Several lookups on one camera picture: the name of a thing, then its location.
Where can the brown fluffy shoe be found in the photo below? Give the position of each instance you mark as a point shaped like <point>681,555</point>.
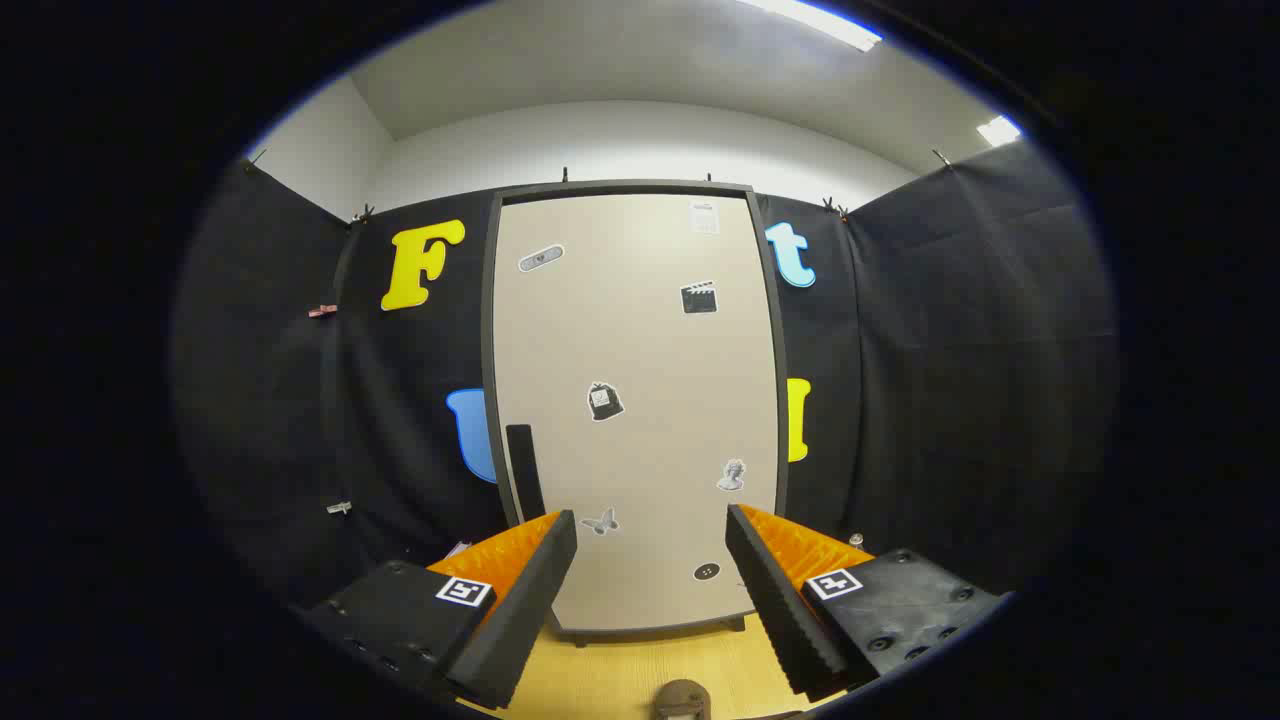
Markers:
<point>682,692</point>

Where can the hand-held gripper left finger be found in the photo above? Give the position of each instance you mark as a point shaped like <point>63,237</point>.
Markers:
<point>520,610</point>

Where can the black backdrop cloth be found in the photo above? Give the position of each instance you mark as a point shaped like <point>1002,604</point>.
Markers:
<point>920,350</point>

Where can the long ceiling light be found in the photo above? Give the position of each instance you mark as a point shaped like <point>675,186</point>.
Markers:
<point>815,20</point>

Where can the small ceiling light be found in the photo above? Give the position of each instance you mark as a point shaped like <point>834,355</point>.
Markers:
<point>998,130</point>

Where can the grey shoe cabinet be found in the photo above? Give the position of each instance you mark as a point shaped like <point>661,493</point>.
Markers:
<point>487,350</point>

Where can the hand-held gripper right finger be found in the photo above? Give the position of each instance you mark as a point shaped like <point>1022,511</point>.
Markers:
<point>775,600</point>

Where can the red clip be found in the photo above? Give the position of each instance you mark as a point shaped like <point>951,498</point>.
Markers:
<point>322,311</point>

